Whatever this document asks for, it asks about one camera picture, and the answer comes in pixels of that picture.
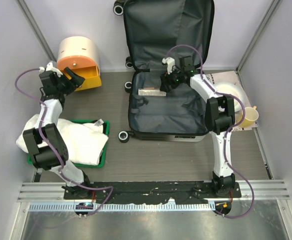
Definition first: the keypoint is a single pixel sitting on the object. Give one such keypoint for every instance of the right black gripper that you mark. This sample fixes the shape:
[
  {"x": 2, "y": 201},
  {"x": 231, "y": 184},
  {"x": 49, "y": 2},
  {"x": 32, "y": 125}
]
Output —
[{"x": 165, "y": 81}]

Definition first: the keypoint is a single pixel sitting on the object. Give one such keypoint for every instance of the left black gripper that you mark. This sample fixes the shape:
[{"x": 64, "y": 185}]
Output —
[{"x": 77, "y": 80}]

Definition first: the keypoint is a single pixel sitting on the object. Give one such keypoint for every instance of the round mini drawer cabinet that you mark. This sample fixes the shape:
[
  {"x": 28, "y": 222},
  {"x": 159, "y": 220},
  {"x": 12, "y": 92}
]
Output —
[{"x": 80, "y": 54}]

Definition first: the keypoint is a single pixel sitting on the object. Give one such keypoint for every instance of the silver rectangular box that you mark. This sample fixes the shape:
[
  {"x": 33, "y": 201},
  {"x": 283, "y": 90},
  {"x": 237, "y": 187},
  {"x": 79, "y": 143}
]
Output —
[{"x": 151, "y": 91}]

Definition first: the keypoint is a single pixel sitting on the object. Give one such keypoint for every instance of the white black space suitcase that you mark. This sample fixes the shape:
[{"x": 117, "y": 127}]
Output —
[{"x": 156, "y": 29}]

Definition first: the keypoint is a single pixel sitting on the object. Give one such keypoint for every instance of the white garment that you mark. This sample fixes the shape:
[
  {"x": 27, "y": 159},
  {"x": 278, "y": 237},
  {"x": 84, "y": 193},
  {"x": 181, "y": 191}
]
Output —
[{"x": 86, "y": 142}]

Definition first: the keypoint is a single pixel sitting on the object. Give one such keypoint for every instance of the yellow cup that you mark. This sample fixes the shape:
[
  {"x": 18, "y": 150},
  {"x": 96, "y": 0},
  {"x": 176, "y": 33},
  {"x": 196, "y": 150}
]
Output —
[{"x": 251, "y": 116}]

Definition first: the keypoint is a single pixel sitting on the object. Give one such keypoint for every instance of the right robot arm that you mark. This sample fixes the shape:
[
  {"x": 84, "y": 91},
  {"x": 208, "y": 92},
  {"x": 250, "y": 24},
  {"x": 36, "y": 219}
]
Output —
[{"x": 219, "y": 116}]

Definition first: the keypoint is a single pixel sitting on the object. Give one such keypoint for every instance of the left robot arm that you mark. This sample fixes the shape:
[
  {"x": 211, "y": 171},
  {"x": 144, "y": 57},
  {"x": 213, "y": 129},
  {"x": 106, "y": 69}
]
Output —
[{"x": 44, "y": 142}]

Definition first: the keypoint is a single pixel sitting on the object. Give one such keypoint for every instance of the white paper plate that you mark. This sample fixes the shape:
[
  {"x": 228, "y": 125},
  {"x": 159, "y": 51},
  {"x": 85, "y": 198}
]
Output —
[{"x": 231, "y": 89}]

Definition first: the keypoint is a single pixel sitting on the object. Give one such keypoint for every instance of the green plastic tray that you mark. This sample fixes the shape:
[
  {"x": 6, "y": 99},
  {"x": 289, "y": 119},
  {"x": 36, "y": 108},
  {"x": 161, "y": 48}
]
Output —
[{"x": 100, "y": 155}]

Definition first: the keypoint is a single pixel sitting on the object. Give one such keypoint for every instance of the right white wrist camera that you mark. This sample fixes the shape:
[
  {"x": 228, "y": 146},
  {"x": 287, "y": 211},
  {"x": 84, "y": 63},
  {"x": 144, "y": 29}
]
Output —
[{"x": 169, "y": 62}]

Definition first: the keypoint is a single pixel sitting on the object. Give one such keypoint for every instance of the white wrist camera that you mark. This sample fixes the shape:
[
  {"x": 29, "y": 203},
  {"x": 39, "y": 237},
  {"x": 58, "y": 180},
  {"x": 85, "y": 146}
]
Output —
[
  {"x": 169, "y": 62},
  {"x": 51, "y": 66}
]

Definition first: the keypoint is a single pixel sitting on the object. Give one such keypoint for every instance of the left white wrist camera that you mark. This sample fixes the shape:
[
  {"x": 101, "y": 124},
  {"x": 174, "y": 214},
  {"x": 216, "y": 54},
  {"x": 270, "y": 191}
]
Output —
[{"x": 51, "y": 66}]

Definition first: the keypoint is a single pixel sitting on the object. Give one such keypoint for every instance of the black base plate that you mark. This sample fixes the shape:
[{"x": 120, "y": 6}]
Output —
[{"x": 156, "y": 192}]

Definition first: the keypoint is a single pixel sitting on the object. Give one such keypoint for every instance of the white slotted cable duct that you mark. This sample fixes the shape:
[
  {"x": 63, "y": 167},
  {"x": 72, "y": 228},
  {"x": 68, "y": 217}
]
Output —
[{"x": 72, "y": 206}]

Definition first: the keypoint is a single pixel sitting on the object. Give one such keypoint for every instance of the aluminium rail frame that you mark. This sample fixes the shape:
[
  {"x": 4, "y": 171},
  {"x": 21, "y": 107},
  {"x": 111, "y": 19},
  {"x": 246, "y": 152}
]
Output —
[{"x": 56, "y": 191}]

